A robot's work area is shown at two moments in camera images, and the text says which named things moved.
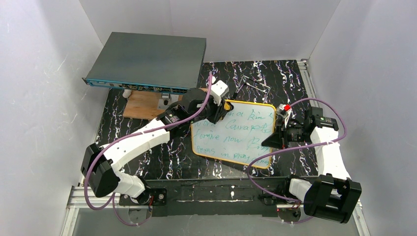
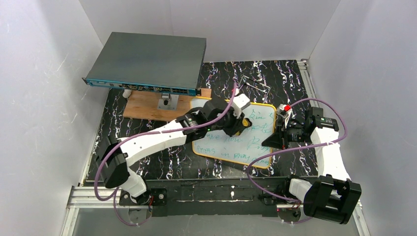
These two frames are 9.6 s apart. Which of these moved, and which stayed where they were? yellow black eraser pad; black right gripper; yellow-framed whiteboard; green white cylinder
Moved: yellow black eraser pad
Stayed: green white cylinder; yellow-framed whiteboard; black right gripper
